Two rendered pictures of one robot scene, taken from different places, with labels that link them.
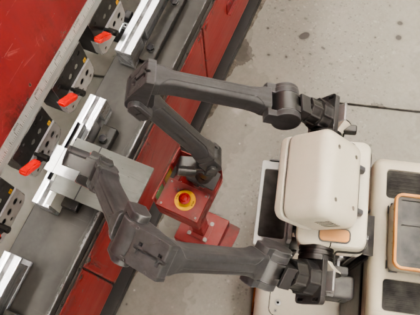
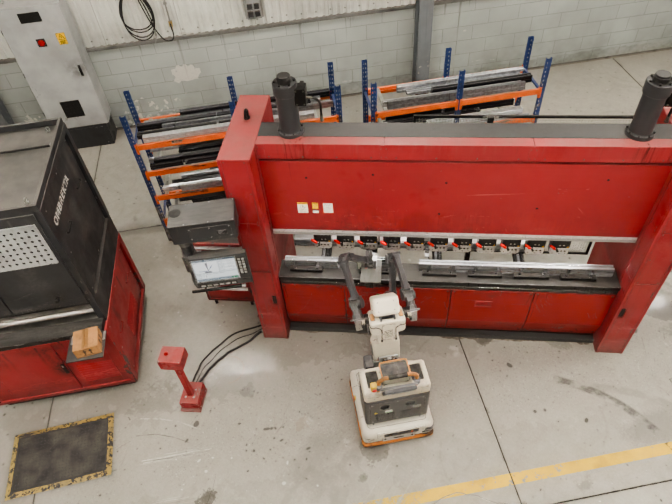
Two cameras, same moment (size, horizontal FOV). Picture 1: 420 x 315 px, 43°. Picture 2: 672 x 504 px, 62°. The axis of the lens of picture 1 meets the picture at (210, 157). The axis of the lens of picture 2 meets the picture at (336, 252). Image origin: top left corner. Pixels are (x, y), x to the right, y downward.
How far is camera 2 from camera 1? 3.54 m
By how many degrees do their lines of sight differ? 39
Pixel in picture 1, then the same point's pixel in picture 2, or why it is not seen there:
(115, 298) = (343, 327)
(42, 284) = (333, 273)
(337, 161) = (388, 300)
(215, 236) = not seen: hidden behind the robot
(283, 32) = (505, 355)
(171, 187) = not seen: hidden behind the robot
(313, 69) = (491, 374)
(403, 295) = (372, 378)
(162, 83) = (394, 256)
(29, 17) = (390, 217)
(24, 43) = (384, 220)
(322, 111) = (410, 305)
